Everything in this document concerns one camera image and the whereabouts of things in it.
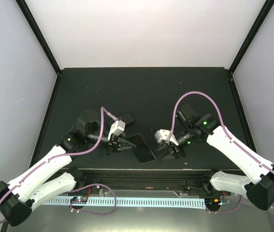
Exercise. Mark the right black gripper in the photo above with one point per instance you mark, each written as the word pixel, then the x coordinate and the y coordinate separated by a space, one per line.
pixel 175 152

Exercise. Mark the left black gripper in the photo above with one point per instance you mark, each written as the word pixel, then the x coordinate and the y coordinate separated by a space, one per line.
pixel 115 141

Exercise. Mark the black smartphone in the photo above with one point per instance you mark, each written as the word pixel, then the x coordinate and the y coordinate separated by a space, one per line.
pixel 142 151

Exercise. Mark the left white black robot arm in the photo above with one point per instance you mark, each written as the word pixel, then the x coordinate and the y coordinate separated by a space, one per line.
pixel 23 194

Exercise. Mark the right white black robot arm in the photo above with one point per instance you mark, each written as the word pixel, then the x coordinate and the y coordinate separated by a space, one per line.
pixel 257 183

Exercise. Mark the black table mat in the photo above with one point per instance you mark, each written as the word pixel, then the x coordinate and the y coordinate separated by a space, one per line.
pixel 150 94

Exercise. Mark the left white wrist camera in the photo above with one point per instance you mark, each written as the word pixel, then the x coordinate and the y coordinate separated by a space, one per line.
pixel 116 128

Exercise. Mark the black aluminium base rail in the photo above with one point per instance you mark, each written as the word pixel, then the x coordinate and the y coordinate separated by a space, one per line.
pixel 152 179

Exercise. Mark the light blue slotted cable duct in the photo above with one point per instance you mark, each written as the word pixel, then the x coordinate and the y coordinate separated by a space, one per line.
pixel 193 203

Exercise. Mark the left black frame post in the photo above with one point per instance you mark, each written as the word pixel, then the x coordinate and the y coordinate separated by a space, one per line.
pixel 23 6

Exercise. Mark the black frame post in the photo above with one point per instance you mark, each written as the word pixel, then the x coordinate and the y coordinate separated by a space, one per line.
pixel 262 15
pixel 23 6

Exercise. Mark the right black frame post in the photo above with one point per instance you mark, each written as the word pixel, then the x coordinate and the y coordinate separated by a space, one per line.
pixel 262 15

